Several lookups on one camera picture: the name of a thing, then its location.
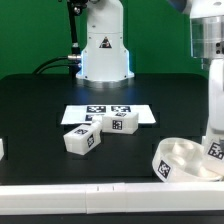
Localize white round stool seat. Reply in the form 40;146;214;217
152;137;222;182

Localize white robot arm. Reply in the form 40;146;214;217
77;0;224;143

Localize black cables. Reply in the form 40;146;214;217
32;56;83;76

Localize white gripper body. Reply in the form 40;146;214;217
205;59;224;144

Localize white marker sheet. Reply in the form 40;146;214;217
61;105;156;125

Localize white front fence bar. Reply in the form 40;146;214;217
0;182;224;215

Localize white left fence piece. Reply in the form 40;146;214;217
0;138;4;160

